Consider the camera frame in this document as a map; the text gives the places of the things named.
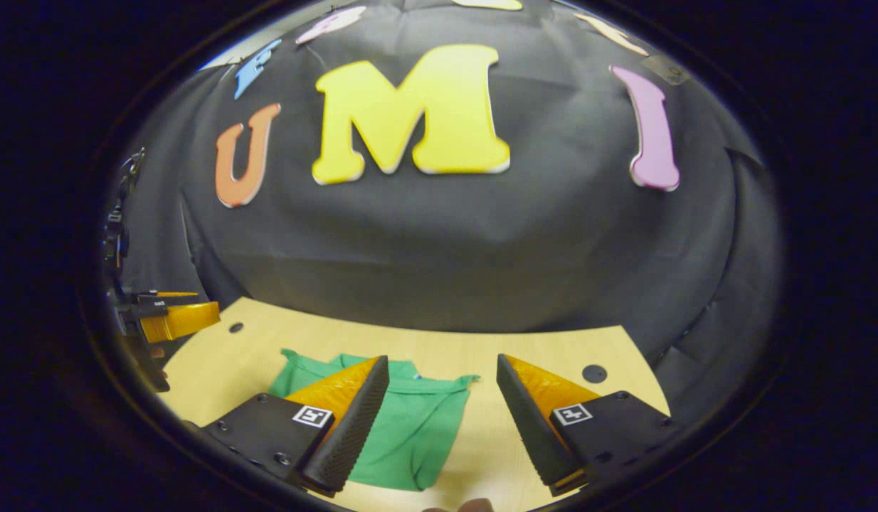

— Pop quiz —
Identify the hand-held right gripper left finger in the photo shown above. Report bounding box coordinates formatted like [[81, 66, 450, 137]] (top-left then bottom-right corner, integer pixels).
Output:
[[201, 356, 390, 496]]

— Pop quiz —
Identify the green T-shirt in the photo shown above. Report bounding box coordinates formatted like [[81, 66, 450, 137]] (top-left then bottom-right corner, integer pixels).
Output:
[[268, 348, 480, 491]]

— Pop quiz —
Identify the black backdrop cloth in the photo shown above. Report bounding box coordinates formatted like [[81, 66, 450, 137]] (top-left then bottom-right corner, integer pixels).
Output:
[[108, 0, 785, 427]]

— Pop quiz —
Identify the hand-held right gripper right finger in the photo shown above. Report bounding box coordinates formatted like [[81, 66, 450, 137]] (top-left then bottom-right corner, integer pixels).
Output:
[[496, 353, 678, 496]]

